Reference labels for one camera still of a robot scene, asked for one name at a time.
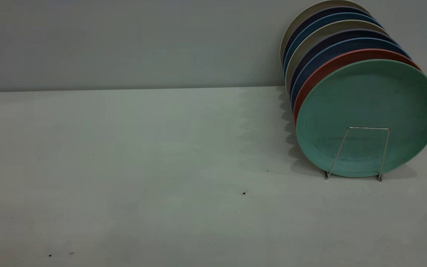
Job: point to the green round plate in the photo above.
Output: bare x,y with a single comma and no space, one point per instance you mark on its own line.
369,111

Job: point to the pink round plate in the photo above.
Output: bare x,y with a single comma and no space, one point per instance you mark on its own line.
321,72

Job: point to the blue round plate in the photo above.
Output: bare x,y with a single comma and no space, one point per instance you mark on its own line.
328,53
339,16

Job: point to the beige round plate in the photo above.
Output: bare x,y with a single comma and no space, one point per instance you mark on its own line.
302,16
332,29

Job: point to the dark purple round plate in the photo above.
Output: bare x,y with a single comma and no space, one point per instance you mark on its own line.
341,36
341,9

